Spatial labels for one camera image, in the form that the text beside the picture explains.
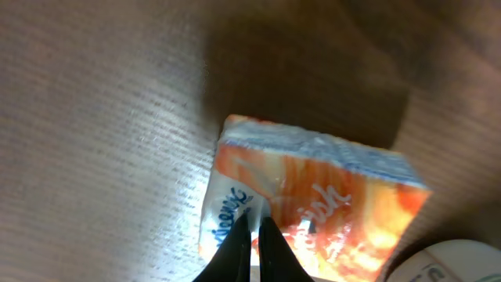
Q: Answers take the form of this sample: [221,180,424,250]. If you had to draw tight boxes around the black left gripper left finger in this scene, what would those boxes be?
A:
[193,214,251,282]

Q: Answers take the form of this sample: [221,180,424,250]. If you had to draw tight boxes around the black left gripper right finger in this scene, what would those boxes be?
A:
[258,217,313,282]

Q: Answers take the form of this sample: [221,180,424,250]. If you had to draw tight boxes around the orange tissue pack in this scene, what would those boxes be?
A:
[199,115,431,281]

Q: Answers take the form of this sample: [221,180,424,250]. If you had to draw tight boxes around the green lid white jar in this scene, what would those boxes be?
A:
[387,240,500,282]

